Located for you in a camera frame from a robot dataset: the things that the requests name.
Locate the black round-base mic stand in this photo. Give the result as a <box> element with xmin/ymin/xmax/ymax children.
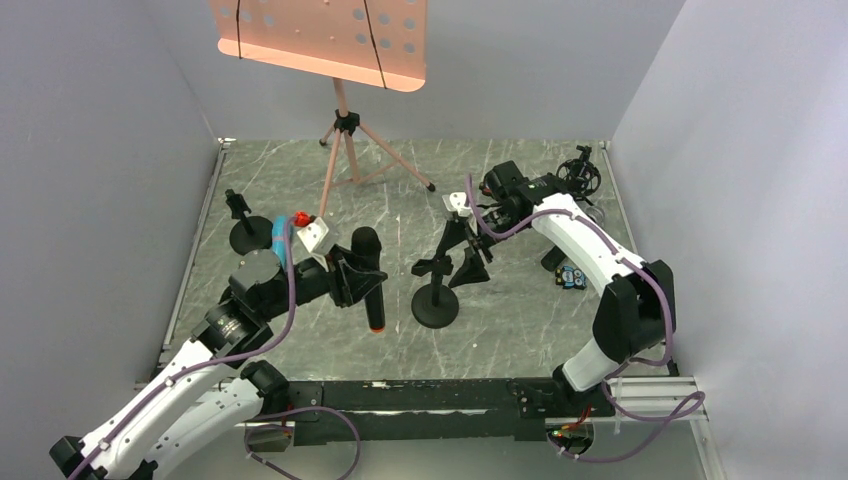
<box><xmin>410</xmin><ymin>257</ymin><xmax>459</xmax><ymax>329</ymax></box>

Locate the small black mic stand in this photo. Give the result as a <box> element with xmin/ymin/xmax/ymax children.
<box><xmin>225</xmin><ymin>189</ymin><xmax>273</xmax><ymax>255</ymax></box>

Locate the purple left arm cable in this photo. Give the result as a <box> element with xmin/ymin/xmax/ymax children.
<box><xmin>66</xmin><ymin>221</ymin><xmax>364</xmax><ymax>480</ymax></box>

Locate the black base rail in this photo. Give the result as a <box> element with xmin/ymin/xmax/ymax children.
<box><xmin>248</xmin><ymin>377</ymin><xmax>609</xmax><ymax>446</ymax></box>

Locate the blue owl block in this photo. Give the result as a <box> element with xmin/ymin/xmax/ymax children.
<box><xmin>554</xmin><ymin>265</ymin><xmax>587</xmax><ymax>290</ymax></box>

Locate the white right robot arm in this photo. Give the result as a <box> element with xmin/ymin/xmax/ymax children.
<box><xmin>412</xmin><ymin>161</ymin><xmax>676</xmax><ymax>393</ymax></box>

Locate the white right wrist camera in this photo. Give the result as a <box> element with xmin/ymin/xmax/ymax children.
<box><xmin>442</xmin><ymin>192</ymin><xmax>473</xmax><ymax>219</ymax></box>

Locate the blue microphone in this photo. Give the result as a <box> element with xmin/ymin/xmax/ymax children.
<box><xmin>270</xmin><ymin>215</ymin><xmax>294</xmax><ymax>268</ymax></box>

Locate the black microphone orange ring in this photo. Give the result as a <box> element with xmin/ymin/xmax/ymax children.
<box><xmin>349</xmin><ymin>226</ymin><xmax>387</xmax><ymax>334</ymax></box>

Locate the pink music stand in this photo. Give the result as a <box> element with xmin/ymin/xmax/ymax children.
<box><xmin>208</xmin><ymin>0</ymin><xmax>436</xmax><ymax>212</ymax></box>

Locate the black shock mount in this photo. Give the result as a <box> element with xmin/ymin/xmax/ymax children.
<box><xmin>555</xmin><ymin>145</ymin><xmax>602</xmax><ymax>204</ymax></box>

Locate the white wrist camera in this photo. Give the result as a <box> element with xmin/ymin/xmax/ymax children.
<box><xmin>442</xmin><ymin>192</ymin><xmax>473</xmax><ymax>219</ymax></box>
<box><xmin>296</xmin><ymin>216</ymin><xmax>339</xmax><ymax>256</ymax></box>

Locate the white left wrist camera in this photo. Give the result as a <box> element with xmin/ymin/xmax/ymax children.
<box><xmin>296</xmin><ymin>216</ymin><xmax>339</xmax><ymax>256</ymax></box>

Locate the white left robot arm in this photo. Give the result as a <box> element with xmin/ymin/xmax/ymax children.
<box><xmin>49</xmin><ymin>228</ymin><xmax>388</xmax><ymax>479</ymax></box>

